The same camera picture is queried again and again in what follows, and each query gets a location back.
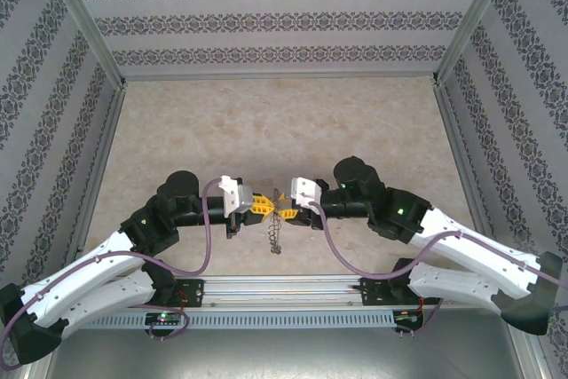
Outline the metal keyring with small rings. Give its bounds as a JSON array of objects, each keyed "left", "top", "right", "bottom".
[{"left": 264, "top": 187, "right": 286, "bottom": 257}]

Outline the grey metal base sheet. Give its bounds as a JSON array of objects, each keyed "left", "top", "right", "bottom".
[{"left": 43, "top": 328, "right": 545, "bottom": 379}]

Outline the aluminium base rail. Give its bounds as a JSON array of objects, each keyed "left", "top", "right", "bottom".
[{"left": 201, "top": 275, "right": 364, "bottom": 308}]

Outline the aluminium frame floor rail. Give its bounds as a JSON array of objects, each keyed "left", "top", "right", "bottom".
[
  {"left": 122, "top": 70, "right": 437, "bottom": 83},
  {"left": 430, "top": 81, "right": 499, "bottom": 249},
  {"left": 61, "top": 83, "right": 130, "bottom": 276}
]

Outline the grey slotted cable duct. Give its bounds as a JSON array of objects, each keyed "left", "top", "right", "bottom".
[{"left": 95, "top": 310, "right": 430, "bottom": 330}]

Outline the aluminium frame post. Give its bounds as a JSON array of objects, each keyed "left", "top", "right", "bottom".
[
  {"left": 430, "top": 0, "right": 519, "bottom": 87},
  {"left": 35, "top": 0, "right": 130, "bottom": 88}
]

